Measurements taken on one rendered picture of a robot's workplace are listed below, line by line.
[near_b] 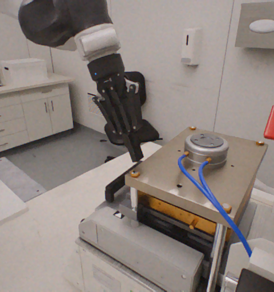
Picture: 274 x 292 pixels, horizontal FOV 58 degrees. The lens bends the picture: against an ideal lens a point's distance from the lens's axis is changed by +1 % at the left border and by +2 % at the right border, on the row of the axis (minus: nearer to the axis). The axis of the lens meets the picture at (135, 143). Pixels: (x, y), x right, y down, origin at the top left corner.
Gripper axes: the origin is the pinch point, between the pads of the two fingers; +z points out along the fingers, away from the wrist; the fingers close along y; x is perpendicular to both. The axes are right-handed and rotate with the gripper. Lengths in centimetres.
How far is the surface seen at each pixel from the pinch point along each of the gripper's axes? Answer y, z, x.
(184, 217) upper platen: -15.0, 10.3, 10.8
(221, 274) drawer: -19.1, 20.1, 11.7
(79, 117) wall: 231, 7, -178
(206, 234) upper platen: -18.0, 13.2, 10.8
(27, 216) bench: 48, 17, 9
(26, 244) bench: 37.9, 20.8, 16.5
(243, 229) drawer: -19.8, 20.4, -0.5
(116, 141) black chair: 105, 27, -101
